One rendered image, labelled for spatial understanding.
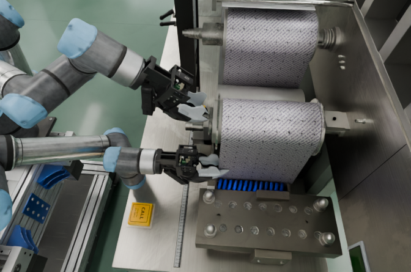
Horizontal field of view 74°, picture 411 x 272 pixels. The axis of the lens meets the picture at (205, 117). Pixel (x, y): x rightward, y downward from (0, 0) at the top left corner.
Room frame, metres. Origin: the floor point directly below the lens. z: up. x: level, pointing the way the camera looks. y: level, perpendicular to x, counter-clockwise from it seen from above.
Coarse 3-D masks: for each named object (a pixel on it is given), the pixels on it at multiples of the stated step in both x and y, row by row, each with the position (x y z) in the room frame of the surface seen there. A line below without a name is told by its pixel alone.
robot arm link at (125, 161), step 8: (112, 152) 0.38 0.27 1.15; (120, 152) 0.38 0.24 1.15; (128, 152) 0.38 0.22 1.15; (136, 152) 0.38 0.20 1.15; (104, 160) 0.35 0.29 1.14; (112, 160) 0.35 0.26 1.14; (120, 160) 0.35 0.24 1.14; (128, 160) 0.35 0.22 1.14; (136, 160) 0.35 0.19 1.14; (104, 168) 0.34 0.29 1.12; (112, 168) 0.34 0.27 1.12; (120, 168) 0.34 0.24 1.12; (128, 168) 0.34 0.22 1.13; (136, 168) 0.34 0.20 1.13; (120, 176) 0.34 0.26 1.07; (128, 176) 0.33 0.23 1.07
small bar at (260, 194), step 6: (258, 192) 0.30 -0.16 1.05; (264, 192) 0.30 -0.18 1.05; (270, 192) 0.30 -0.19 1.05; (276, 192) 0.30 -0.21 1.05; (282, 192) 0.30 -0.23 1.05; (288, 192) 0.30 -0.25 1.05; (258, 198) 0.28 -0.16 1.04; (264, 198) 0.28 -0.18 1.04; (270, 198) 0.28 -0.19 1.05; (276, 198) 0.28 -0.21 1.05; (282, 198) 0.28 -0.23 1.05; (288, 198) 0.28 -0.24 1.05
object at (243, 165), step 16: (224, 160) 0.35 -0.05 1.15; (240, 160) 0.34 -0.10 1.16; (256, 160) 0.34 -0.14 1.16; (272, 160) 0.34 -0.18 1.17; (288, 160) 0.34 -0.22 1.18; (304, 160) 0.33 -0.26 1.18; (224, 176) 0.35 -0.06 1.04; (240, 176) 0.34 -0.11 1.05; (256, 176) 0.34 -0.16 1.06; (272, 176) 0.34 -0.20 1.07; (288, 176) 0.33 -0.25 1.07
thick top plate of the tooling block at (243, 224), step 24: (216, 192) 0.30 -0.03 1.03; (240, 192) 0.30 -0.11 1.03; (216, 216) 0.23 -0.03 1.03; (240, 216) 0.23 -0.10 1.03; (264, 216) 0.23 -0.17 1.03; (288, 216) 0.23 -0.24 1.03; (312, 216) 0.23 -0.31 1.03; (216, 240) 0.16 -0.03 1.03; (240, 240) 0.16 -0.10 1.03; (264, 240) 0.16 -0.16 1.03; (288, 240) 0.16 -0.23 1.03; (312, 240) 0.16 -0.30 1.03; (336, 240) 0.16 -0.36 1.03
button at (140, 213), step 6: (132, 204) 0.30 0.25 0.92; (138, 204) 0.30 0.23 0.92; (144, 204) 0.30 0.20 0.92; (150, 204) 0.30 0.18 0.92; (132, 210) 0.28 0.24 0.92; (138, 210) 0.28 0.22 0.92; (144, 210) 0.28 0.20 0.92; (150, 210) 0.28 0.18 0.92; (132, 216) 0.26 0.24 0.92; (138, 216) 0.26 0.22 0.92; (144, 216) 0.26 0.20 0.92; (150, 216) 0.26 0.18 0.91; (132, 222) 0.24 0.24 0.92; (138, 222) 0.24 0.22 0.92; (144, 222) 0.24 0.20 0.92
